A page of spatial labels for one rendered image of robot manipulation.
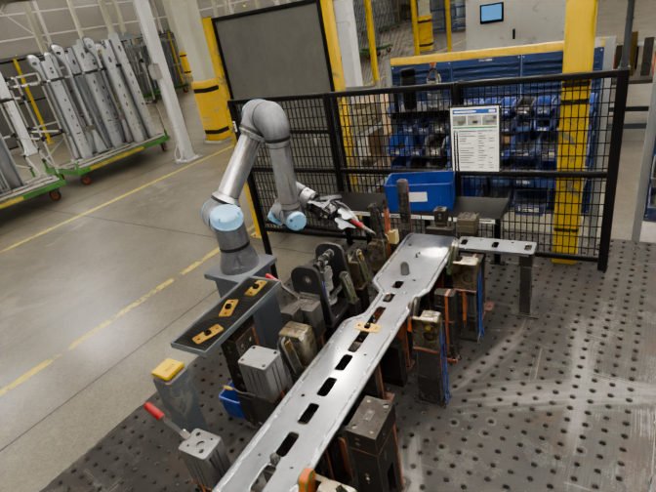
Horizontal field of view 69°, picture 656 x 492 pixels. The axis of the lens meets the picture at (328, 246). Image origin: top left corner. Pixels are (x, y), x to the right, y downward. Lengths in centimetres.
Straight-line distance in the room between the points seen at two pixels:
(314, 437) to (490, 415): 65
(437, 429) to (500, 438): 18
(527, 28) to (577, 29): 597
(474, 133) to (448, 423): 122
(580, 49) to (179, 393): 182
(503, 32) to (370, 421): 737
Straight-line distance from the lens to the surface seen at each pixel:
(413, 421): 166
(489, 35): 823
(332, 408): 131
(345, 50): 596
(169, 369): 134
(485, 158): 225
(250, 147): 186
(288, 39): 386
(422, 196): 218
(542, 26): 805
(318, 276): 154
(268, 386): 134
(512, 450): 160
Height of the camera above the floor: 193
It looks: 27 degrees down
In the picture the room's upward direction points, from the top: 11 degrees counter-clockwise
